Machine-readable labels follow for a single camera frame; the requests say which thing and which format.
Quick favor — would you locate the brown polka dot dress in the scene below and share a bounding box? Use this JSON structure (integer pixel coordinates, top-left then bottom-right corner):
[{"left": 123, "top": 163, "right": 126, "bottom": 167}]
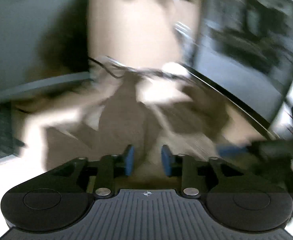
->
[{"left": 45, "top": 72, "right": 231, "bottom": 185}]

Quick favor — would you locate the black curved monitor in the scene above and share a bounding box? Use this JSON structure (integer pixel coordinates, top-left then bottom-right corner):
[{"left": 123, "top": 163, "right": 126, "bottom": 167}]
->
[{"left": 0, "top": 0, "right": 90, "bottom": 104}]

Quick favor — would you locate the white grey power cable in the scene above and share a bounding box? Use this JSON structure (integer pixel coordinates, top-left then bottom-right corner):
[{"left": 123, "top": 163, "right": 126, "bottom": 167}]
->
[{"left": 153, "top": 0, "right": 200, "bottom": 63}]

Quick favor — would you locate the white glass-panel computer case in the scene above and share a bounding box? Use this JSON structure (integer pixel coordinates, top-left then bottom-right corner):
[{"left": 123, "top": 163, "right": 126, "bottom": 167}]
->
[{"left": 190, "top": 0, "right": 293, "bottom": 135}]

